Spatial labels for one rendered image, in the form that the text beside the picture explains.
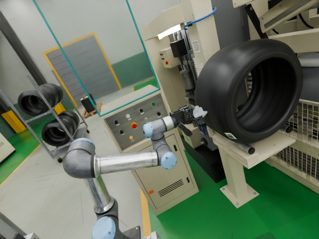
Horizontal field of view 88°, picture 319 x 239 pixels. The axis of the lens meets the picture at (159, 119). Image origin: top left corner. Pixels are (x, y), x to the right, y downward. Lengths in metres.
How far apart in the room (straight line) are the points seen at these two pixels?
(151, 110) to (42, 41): 9.46
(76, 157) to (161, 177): 1.14
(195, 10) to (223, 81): 0.50
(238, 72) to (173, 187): 1.38
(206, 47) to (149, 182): 1.30
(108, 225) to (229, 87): 0.89
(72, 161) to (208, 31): 1.04
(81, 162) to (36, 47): 10.12
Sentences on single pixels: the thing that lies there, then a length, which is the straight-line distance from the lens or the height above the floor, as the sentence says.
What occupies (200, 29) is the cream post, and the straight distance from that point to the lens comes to 1.19.
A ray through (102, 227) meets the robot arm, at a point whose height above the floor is 0.95.
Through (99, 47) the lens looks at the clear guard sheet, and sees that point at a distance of 1.35.
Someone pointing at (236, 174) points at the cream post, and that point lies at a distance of 1.77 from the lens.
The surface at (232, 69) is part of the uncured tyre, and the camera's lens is 0.88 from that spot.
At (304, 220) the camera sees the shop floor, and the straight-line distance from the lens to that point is 1.95.
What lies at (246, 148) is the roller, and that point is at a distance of 1.11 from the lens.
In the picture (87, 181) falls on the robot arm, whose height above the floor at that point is 1.16.
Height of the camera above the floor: 1.63
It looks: 24 degrees down
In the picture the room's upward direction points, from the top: 22 degrees counter-clockwise
